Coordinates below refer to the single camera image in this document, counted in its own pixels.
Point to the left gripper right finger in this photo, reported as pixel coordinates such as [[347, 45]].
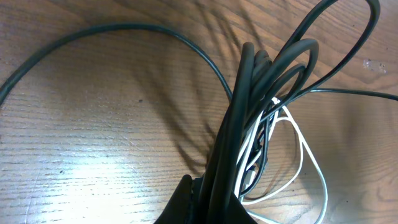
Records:
[[236, 213]]

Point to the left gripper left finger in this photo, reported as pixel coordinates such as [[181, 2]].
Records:
[[179, 209]]

